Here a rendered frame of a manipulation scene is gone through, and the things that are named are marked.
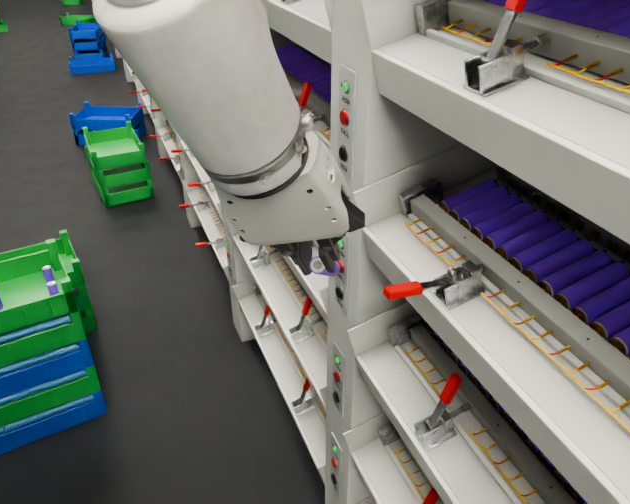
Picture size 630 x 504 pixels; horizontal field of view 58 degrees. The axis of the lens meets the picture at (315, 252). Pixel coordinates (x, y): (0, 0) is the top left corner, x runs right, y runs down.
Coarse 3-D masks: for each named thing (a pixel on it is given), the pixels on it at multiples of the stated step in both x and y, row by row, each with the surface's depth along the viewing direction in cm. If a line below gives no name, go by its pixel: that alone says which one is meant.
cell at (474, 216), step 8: (504, 200) 60; (512, 200) 60; (520, 200) 60; (488, 208) 60; (496, 208) 60; (504, 208) 60; (464, 216) 60; (472, 216) 60; (480, 216) 60; (488, 216) 60; (472, 224) 59
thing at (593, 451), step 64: (384, 192) 65; (448, 192) 67; (512, 192) 64; (384, 256) 62; (448, 256) 59; (448, 320) 52; (512, 320) 50; (512, 384) 45; (576, 384) 44; (576, 448) 40
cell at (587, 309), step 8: (624, 280) 48; (608, 288) 48; (616, 288) 47; (624, 288) 47; (600, 296) 47; (608, 296) 47; (616, 296) 47; (624, 296) 47; (584, 304) 47; (592, 304) 47; (600, 304) 47; (608, 304) 47; (616, 304) 47; (584, 312) 47; (592, 312) 46; (600, 312) 47; (592, 320) 47
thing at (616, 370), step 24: (432, 216) 61; (432, 240) 59; (456, 240) 57; (480, 240) 56; (504, 264) 52; (504, 288) 51; (528, 288) 49; (528, 312) 49; (552, 312) 47; (528, 336) 47; (576, 336) 44; (600, 336) 44; (600, 360) 42; (624, 360) 42; (600, 384) 42; (624, 384) 40
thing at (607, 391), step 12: (408, 216) 65; (420, 228) 63; (456, 252) 58; (492, 288) 53; (504, 300) 51; (516, 312) 50; (528, 324) 49; (552, 336) 47; (552, 348) 47; (576, 360) 45; (588, 372) 44; (612, 396) 42; (624, 408) 41
